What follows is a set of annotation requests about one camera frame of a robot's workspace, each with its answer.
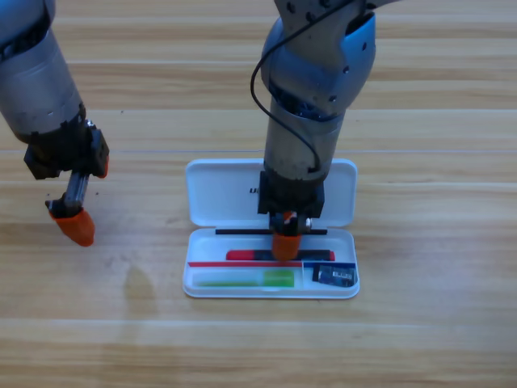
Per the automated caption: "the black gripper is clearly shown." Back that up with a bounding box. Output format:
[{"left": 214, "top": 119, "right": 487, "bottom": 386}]
[
  {"left": 23, "top": 104, "right": 111, "bottom": 247},
  {"left": 257, "top": 171, "right": 326, "bottom": 262}
]

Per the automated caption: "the black marker with red cap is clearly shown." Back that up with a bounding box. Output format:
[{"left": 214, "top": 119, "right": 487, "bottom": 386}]
[{"left": 225, "top": 249, "right": 336, "bottom": 262}]

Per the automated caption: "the green highlighter pen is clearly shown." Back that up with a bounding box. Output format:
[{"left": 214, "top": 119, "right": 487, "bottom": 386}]
[{"left": 192, "top": 269, "right": 296, "bottom": 289}]

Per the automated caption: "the black eraser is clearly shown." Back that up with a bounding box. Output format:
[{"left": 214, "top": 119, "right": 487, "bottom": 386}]
[{"left": 311, "top": 264, "right": 357, "bottom": 287}]

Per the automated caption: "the white Unitree pencil case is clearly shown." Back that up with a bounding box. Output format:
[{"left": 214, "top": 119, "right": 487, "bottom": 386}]
[{"left": 182, "top": 158, "right": 360, "bottom": 300}]

